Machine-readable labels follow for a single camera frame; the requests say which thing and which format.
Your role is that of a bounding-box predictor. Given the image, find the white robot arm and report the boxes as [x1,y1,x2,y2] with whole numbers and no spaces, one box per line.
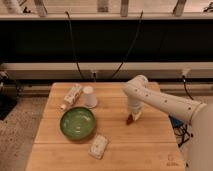
[123,75,213,171]

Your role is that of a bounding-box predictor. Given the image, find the green ceramic bowl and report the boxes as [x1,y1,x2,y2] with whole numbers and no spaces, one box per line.
[60,107,96,141]

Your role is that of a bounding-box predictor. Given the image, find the blue connector box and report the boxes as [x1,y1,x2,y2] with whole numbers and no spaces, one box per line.
[169,117,183,128]

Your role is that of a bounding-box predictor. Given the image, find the white paper cup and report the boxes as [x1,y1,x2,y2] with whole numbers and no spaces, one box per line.
[83,86,98,108]

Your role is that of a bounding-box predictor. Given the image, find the white patterned sponge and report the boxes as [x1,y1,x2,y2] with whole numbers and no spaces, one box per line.
[88,134,109,159]

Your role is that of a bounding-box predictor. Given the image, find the white lying bottle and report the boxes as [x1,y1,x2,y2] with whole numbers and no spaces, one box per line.
[60,83,82,110]

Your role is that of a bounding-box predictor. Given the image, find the dark equipment at left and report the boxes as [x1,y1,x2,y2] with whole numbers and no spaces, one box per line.
[0,71,21,120]

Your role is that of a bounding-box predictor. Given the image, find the black floor cable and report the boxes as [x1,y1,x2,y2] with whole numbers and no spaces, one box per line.
[173,75,195,149]

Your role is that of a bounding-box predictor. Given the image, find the wall power outlet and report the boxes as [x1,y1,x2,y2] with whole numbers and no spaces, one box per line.
[91,70,98,79]

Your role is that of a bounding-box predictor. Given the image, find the right black cable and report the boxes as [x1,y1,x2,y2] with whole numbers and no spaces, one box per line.
[109,11,144,80]

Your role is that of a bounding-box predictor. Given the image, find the left black cable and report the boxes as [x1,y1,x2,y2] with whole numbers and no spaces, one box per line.
[64,10,86,81]

